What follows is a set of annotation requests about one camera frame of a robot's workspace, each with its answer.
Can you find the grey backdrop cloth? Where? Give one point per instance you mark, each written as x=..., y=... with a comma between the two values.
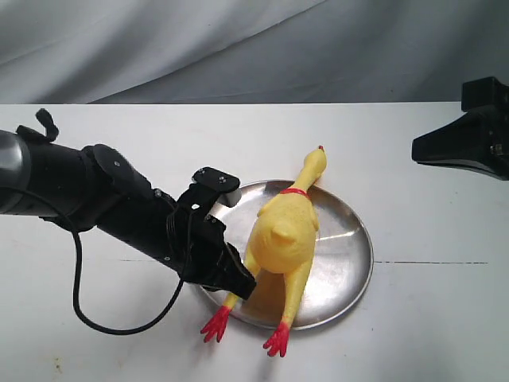
x=248, y=51

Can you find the round stainless steel plate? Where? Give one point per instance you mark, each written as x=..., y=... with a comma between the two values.
x=342, y=265

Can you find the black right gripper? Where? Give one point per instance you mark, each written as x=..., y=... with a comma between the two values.
x=197, y=250

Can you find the yellow rubber chicken toy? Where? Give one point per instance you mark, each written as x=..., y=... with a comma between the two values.
x=282, y=242

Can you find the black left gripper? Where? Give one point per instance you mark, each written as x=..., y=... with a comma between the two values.
x=478, y=140

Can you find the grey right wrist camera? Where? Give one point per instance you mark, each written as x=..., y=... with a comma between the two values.
x=225, y=184

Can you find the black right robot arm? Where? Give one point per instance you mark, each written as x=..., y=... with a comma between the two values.
x=96, y=187

